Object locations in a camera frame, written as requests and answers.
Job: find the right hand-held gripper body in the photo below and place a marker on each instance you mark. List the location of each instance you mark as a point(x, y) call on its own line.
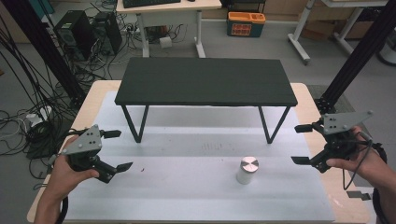
point(337, 124)

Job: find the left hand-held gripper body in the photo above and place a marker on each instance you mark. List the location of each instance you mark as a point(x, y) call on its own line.
point(84, 143)

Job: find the person's left hand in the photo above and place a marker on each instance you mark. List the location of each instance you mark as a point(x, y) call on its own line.
point(63, 177)

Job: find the person's right hand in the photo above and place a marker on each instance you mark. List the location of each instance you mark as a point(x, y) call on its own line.
point(369, 165)

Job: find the white power strip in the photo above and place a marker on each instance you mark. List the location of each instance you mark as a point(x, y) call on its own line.
point(37, 116)

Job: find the silver metal cylinder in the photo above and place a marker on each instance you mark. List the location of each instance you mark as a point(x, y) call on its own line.
point(247, 172)

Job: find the white foam mat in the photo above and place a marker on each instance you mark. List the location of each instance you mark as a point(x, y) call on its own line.
point(193, 193)

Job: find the cardboard box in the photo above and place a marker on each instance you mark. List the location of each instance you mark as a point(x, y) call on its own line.
point(358, 28)

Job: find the small black computer tower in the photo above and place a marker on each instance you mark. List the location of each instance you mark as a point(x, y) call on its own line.
point(109, 31)

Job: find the small white box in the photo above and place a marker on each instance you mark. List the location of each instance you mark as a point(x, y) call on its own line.
point(165, 42)

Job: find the large black computer tower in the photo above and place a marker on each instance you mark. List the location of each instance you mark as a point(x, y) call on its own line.
point(74, 34)

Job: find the black shelf with metal legs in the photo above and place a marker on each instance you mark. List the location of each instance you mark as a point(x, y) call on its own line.
point(205, 81)

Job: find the orange and blue toolbox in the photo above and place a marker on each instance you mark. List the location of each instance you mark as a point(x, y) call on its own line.
point(246, 25)

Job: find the black keyboard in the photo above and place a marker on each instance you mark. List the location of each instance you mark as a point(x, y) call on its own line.
point(151, 2)

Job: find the wooden desk with white legs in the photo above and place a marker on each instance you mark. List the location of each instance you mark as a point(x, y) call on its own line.
point(168, 4)

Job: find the black aluminium frame post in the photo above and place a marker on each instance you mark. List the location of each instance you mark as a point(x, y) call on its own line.
point(358, 59)
point(43, 46)

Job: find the white desk frame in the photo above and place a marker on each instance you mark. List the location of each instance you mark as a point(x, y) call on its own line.
point(300, 37)

